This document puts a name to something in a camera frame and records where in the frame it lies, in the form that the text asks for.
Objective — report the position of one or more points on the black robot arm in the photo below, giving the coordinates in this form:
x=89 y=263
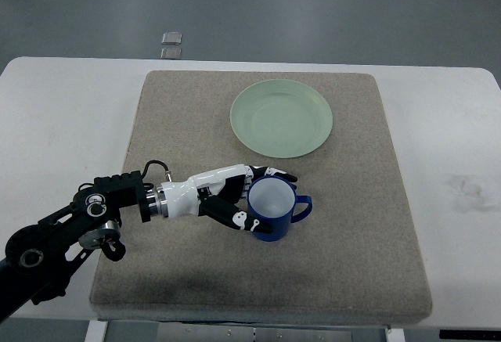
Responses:
x=41 y=258

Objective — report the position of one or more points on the upper metal floor plate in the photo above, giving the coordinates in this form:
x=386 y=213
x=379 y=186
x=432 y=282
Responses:
x=171 y=38

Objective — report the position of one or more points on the metal table frame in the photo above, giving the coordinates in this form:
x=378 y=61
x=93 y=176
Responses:
x=200 y=332

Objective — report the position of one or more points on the grey felt mat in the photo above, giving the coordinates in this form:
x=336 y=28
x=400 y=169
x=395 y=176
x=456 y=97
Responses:
x=354 y=260

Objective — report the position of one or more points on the blue enamel mug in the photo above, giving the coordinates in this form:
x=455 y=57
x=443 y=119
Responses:
x=275 y=202

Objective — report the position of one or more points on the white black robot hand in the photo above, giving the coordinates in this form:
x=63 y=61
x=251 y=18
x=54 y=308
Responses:
x=214 y=194

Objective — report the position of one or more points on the light green plate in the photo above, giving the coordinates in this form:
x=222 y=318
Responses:
x=281 y=118

